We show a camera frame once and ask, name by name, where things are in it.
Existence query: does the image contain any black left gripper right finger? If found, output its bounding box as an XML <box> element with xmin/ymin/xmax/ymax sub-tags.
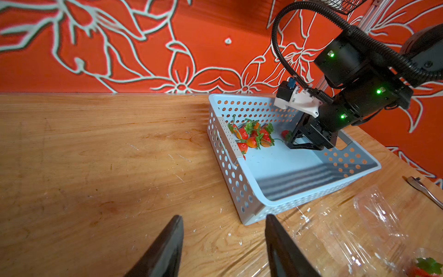
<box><xmin>265</xmin><ymin>214</ymin><xmax>321</xmax><ymax>277</ymax></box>

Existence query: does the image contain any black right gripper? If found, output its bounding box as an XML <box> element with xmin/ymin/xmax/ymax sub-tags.
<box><xmin>285</xmin><ymin>113</ymin><xmax>338</xmax><ymax>151</ymax></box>

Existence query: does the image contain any red strawberry near basket front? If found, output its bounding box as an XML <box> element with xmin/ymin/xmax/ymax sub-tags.
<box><xmin>237</xmin><ymin>140</ymin><xmax>249</xmax><ymax>155</ymax></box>

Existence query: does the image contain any clear plastic clamshell container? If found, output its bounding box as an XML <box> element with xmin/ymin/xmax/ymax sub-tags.
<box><xmin>242</xmin><ymin>185</ymin><xmax>443</xmax><ymax>277</ymax></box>

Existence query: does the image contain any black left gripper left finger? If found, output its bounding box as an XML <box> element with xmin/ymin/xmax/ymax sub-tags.
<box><xmin>125</xmin><ymin>215</ymin><xmax>184</xmax><ymax>277</ymax></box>

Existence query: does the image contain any metal spoon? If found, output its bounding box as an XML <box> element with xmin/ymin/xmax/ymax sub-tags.
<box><xmin>406</xmin><ymin>176</ymin><xmax>443</xmax><ymax>209</ymax></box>

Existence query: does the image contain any black wire wall basket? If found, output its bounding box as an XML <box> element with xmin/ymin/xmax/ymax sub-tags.
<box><xmin>320</xmin><ymin>0</ymin><xmax>366</xmax><ymax>15</ymax></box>

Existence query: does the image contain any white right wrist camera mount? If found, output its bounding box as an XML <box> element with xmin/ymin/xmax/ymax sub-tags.
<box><xmin>274</xmin><ymin>77</ymin><xmax>322</xmax><ymax>118</ymax></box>

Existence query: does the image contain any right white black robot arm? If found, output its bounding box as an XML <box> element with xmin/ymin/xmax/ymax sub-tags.
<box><xmin>271</xmin><ymin>1</ymin><xmax>443</xmax><ymax>277</ymax></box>

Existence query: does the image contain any packed red strawberry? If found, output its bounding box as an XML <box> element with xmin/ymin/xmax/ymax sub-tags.
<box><xmin>406</xmin><ymin>257</ymin><xmax>443</xmax><ymax>277</ymax></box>

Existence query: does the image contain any red orange strawberry right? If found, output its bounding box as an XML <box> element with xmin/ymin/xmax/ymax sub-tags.
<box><xmin>260</xmin><ymin>129</ymin><xmax>274</xmax><ymax>148</ymax></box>

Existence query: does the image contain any light blue perforated plastic basket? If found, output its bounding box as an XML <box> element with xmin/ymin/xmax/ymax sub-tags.
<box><xmin>207</xmin><ymin>94</ymin><xmax>381</xmax><ymax>225</ymax></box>

